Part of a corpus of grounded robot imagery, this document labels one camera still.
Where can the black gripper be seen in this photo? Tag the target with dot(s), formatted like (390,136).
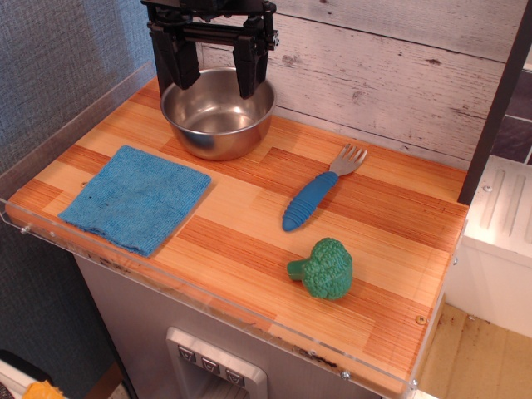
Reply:
(175,26)

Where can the green toy broccoli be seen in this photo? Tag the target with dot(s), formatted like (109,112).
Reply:
(327,272)

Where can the metal bowl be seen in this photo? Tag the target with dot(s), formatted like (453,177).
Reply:
(212,121)

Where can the blue folded cloth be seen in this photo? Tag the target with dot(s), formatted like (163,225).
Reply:
(137,200)

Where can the clear acrylic table guard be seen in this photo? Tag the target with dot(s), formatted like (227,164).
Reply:
(398,216)

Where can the grey toy fridge cabinet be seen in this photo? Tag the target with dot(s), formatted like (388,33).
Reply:
(174,349)

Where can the white toy sink unit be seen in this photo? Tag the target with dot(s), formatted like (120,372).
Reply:
(491,272)

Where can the yellow object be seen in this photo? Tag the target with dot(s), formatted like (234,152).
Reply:
(42,390)

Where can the blue handled fork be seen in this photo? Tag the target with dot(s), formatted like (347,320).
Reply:
(302,206)

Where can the dark vertical post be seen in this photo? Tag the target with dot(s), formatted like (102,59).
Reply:
(505,89)

